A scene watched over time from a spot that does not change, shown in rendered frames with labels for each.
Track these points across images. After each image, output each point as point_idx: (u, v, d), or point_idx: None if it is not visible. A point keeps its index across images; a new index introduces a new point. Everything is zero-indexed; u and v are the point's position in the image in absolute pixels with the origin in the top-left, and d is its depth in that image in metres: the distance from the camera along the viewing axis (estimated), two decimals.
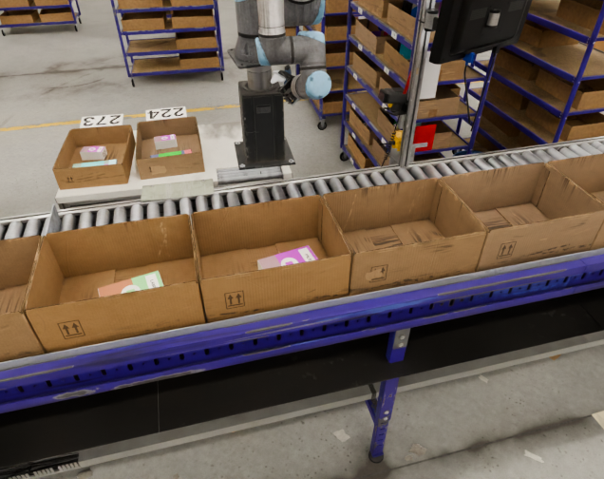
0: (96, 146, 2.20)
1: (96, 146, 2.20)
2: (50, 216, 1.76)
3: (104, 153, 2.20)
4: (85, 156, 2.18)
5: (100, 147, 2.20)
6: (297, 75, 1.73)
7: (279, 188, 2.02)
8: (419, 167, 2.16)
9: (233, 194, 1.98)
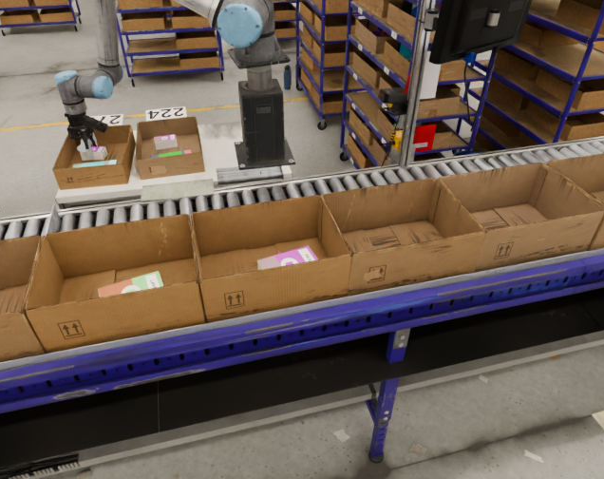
0: (96, 146, 2.20)
1: (96, 146, 2.20)
2: (50, 217, 1.76)
3: (104, 153, 2.20)
4: (85, 156, 2.18)
5: (100, 147, 2.20)
6: None
7: (279, 188, 2.02)
8: (419, 167, 2.16)
9: (233, 194, 1.98)
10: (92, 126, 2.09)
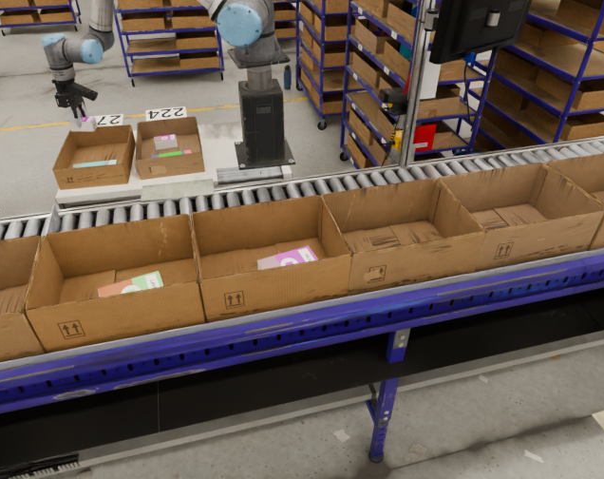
0: (85, 117, 2.11)
1: (85, 117, 2.11)
2: (50, 217, 1.76)
3: (94, 124, 2.11)
4: (74, 126, 2.08)
5: (89, 117, 2.11)
6: None
7: (279, 188, 2.02)
8: (419, 167, 2.16)
9: (233, 194, 1.98)
10: (81, 94, 2.00)
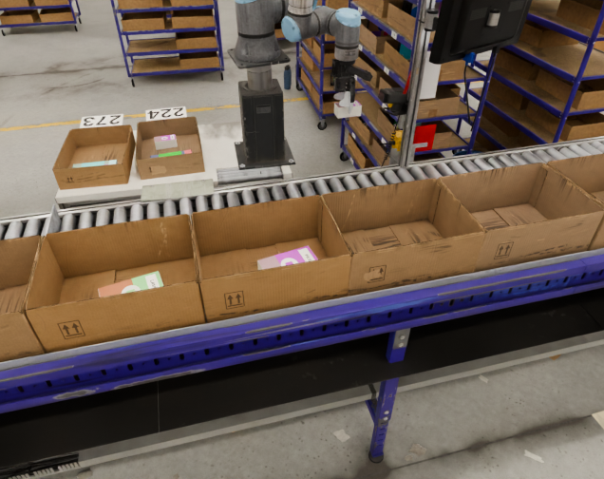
0: None
1: None
2: (50, 217, 1.76)
3: None
4: (343, 112, 1.92)
5: (353, 101, 1.95)
6: None
7: (279, 188, 2.02)
8: (419, 167, 2.16)
9: (233, 194, 1.98)
10: (361, 75, 1.85)
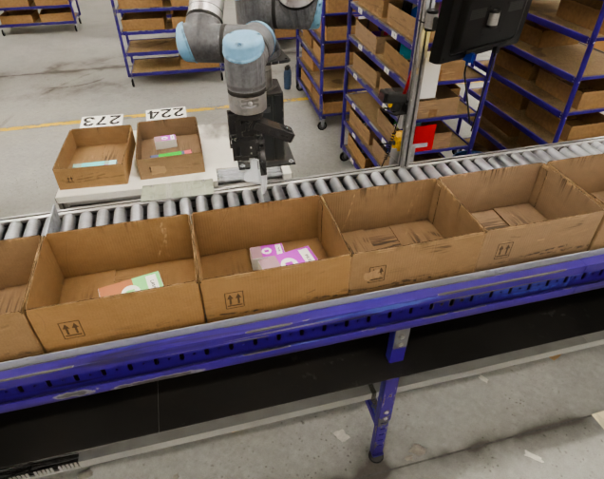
0: (269, 245, 1.44)
1: (269, 245, 1.44)
2: (50, 217, 1.76)
3: None
4: None
5: (275, 245, 1.44)
6: None
7: (279, 188, 2.02)
8: (419, 167, 2.16)
9: (233, 194, 1.98)
10: (274, 134, 1.17)
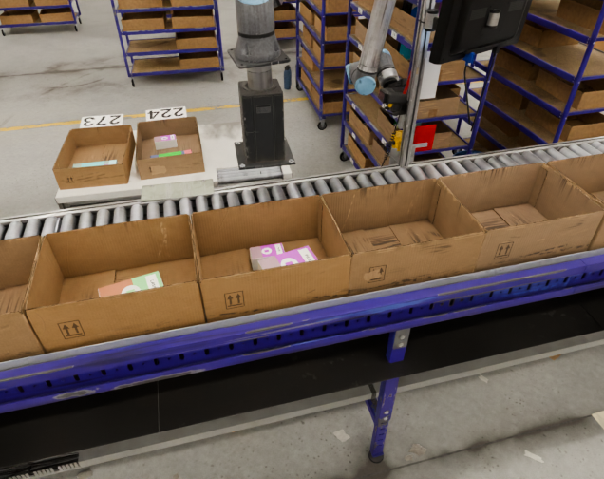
0: (269, 245, 1.44)
1: (269, 245, 1.44)
2: (56, 230, 1.80)
3: None
4: None
5: (275, 245, 1.44)
6: (398, 78, 2.20)
7: (279, 188, 2.02)
8: (419, 167, 2.16)
9: (233, 194, 1.98)
10: (395, 85, 2.10)
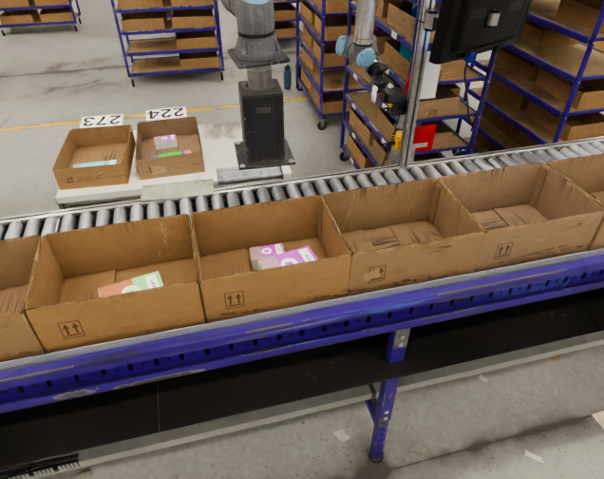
0: (269, 245, 1.44)
1: (269, 245, 1.44)
2: (56, 230, 1.80)
3: None
4: None
5: (275, 245, 1.44)
6: (382, 63, 2.33)
7: (279, 188, 2.02)
8: (419, 167, 2.16)
9: (233, 194, 1.98)
10: (375, 71, 2.25)
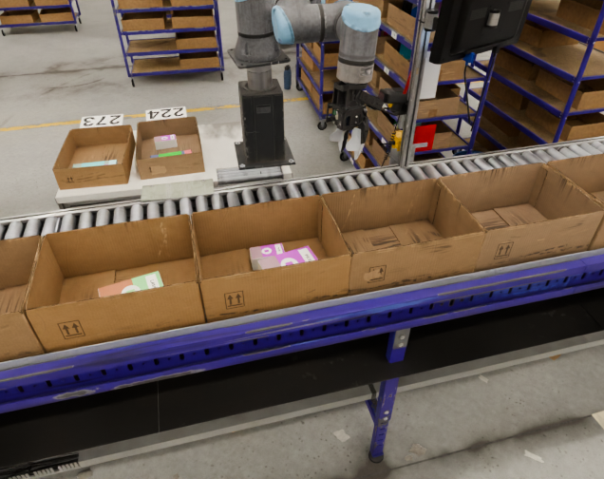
0: (269, 245, 1.44)
1: (269, 245, 1.44)
2: (56, 230, 1.80)
3: None
4: None
5: (275, 245, 1.44)
6: None
7: (279, 188, 2.02)
8: (419, 167, 2.16)
9: (233, 194, 1.98)
10: (372, 103, 1.25)
